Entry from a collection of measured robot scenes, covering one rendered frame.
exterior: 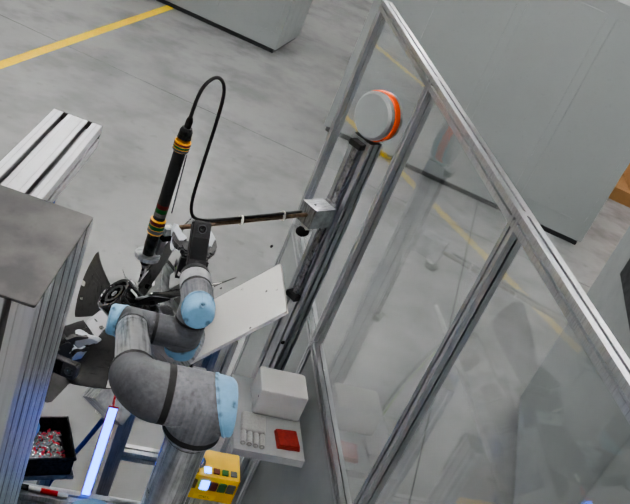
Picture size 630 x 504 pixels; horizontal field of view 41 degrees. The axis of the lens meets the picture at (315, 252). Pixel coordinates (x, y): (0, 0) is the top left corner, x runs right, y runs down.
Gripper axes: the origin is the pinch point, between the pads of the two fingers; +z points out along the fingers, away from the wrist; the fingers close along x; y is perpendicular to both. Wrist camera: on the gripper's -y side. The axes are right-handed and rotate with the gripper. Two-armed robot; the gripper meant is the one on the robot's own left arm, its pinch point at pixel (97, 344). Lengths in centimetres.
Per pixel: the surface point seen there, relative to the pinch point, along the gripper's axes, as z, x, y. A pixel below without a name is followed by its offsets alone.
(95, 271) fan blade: 22.6, 1.7, 37.9
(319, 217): 71, -35, -5
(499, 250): 41, -69, -81
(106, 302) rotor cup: 10.6, -3.5, 13.6
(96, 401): 1.8, 18.6, -2.6
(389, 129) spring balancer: 81, -69, -13
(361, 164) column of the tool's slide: 80, -55, -8
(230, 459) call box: 19.2, 15.1, -42.1
